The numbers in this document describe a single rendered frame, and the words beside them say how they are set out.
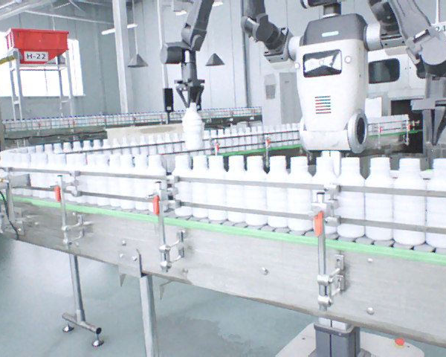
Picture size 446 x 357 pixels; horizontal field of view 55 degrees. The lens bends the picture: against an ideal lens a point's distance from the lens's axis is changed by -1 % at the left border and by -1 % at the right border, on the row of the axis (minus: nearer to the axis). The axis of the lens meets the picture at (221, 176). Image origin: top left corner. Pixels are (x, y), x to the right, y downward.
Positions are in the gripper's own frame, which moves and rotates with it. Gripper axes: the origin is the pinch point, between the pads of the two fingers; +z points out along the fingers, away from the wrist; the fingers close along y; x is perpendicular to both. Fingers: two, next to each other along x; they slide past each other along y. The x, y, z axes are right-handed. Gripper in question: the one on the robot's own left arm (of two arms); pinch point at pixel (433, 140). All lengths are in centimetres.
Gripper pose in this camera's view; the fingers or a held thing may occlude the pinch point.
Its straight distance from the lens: 110.2
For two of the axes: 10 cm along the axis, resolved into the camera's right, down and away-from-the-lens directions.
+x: 5.9, 2.1, 7.8
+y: 8.0, 0.3, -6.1
